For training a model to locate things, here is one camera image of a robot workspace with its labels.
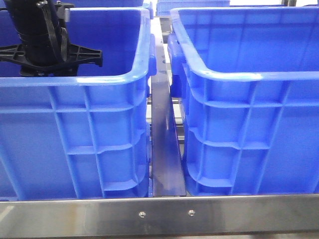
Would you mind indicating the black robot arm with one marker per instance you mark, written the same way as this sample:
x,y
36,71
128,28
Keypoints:
x,y
41,23

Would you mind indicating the steel front shelf rail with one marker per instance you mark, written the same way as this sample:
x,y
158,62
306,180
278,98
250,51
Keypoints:
x,y
163,216

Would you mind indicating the far blue ribbed crate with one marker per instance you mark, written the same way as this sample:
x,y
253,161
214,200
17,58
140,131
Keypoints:
x,y
163,7

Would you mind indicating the large blue plastic crate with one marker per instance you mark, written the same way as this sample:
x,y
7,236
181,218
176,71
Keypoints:
x,y
249,98

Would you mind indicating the blue crate at left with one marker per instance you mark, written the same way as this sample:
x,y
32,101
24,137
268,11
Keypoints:
x,y
86,136

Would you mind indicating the grey metal divider rail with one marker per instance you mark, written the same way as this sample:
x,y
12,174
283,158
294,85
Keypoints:
x,y
167,173

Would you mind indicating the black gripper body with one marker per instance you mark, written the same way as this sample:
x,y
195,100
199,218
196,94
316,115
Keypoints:
x,y
40,61

